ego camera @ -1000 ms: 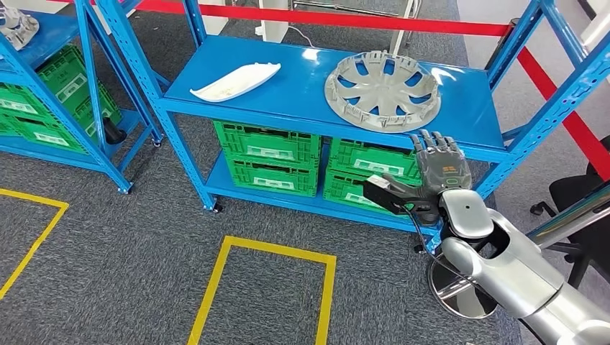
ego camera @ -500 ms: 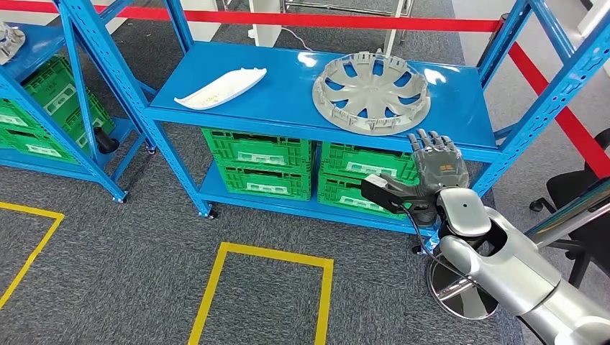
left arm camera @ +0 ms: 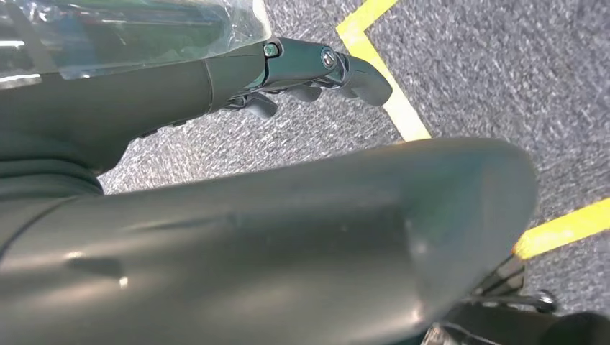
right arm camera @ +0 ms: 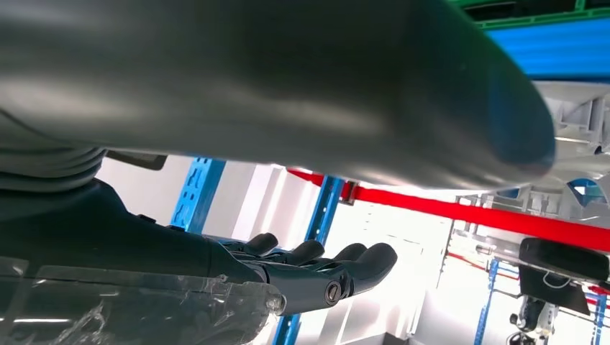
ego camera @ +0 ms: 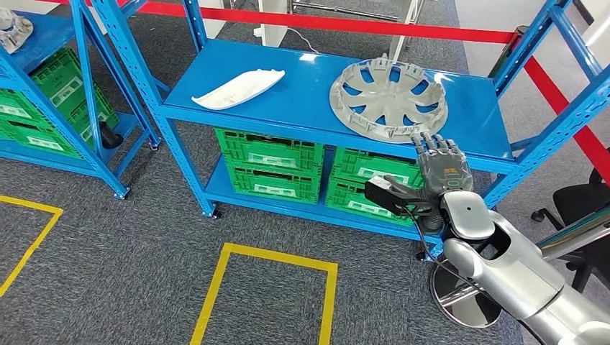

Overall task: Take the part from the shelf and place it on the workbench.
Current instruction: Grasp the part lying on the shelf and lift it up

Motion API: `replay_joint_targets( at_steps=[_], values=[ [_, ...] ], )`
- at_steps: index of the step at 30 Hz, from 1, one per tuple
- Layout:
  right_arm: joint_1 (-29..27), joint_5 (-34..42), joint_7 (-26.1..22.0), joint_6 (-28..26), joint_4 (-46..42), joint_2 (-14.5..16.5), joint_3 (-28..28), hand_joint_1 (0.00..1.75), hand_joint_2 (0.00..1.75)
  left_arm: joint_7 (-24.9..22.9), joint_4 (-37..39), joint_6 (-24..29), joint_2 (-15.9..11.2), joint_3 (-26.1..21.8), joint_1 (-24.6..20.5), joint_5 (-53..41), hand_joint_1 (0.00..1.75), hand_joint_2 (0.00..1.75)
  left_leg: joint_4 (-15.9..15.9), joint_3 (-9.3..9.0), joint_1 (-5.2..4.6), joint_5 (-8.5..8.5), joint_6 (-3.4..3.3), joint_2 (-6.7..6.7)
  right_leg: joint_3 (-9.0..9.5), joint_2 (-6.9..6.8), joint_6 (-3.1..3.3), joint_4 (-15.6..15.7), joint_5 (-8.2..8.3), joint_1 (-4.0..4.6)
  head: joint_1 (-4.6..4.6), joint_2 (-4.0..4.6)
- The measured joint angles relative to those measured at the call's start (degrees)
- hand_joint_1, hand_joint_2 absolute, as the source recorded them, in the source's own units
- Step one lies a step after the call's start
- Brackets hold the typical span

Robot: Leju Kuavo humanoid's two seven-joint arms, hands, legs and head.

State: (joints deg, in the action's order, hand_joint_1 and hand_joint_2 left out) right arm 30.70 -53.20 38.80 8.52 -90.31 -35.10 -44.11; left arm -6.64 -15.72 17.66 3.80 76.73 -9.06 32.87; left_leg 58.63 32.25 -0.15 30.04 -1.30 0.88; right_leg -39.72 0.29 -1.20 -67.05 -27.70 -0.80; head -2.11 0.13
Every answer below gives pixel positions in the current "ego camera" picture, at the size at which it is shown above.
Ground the grey plastic car part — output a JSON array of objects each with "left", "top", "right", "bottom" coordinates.
[{"left": 0, "top": 6, "right": 35, "bottom": 55}]

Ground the black office chair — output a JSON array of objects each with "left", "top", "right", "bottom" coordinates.
[{"left": 531, "top": 147, "right": 610, "bottom": 294}]

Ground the white cable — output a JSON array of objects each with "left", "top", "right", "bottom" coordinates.
[{"left": 286, "top": 26, "right": 319, "bottom": 55}]

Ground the black cable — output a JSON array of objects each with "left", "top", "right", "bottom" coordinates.
[{"left": 404, "top": 207, "right": 487, "bottom": 293}]

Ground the white desk leg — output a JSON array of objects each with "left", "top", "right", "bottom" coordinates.
[
  {"left": 252, "top": 0, "right": 290, "bottom": 49},
  {"left": 388, "top": 0, "right": 426, "bottom": 63},
  {"left": 197, "top": 0, "right": 227, "bottom": 39}
]

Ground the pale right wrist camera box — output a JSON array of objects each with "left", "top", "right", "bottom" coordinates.
[{"left": 364, "top": 175, "right": 397, "bottom": 211}]

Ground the blue metal shelf rack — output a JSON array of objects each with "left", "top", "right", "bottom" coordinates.
[
  {"left": 90, "top": 0, "right": 610, "bottom": 262},
  {"left": 0, "top": 0, "right": 162, "bottom": 200}
]

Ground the grey metal crossbar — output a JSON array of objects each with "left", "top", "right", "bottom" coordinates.
[{"left": 291, "top": 0, "right": 401, "bottom": 22}]

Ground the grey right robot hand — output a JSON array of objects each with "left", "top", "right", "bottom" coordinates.
[{"left": 383, "top": 132, "right": 475, "bottom": 200}]

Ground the red barrier belt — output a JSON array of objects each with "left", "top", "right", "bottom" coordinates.
[{"left": 523, "top": 56, "right": 610, "bottom": 187}]

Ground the grey plastic wheel hubcap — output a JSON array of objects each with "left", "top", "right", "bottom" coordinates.
[{"left": 329, "top": 55, "right": 449, "bottom": 144}]

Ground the yellow floor tape square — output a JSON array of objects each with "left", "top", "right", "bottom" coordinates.
[
  {"left": 189, "top": 242, "right": 338, "bottom": 345},
  {"left": 0, "top": 194, "right": 64, "bottom": 298}
]

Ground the dark barrier post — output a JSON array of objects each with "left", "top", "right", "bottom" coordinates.
[{"left": 488, "top": 26, "right": 530, "bottom": 80}]

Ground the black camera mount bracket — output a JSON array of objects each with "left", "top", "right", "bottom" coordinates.
[{"left": 381, "top": 188, "right": 447, "bottom": 219}]

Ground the white curved plastic part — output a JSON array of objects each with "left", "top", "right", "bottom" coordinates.
[{"left": 191, "top": 68, "right": 286, "bottom": 111}]

